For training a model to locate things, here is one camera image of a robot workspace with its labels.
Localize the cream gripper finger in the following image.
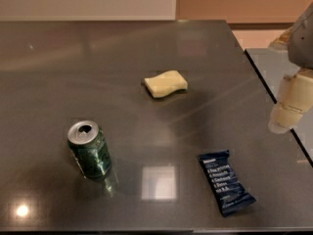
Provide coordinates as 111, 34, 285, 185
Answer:
268, 68, 313, 134
268, 27, 291, 51

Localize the dark blue rxbar wrapper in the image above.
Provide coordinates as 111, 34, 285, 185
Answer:
198, 150, 256, 217

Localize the yellow sponge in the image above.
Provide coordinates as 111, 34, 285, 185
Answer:
144, 70, 188, 98

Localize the green soda can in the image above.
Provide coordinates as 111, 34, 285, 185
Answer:
67, 120, 111, 179

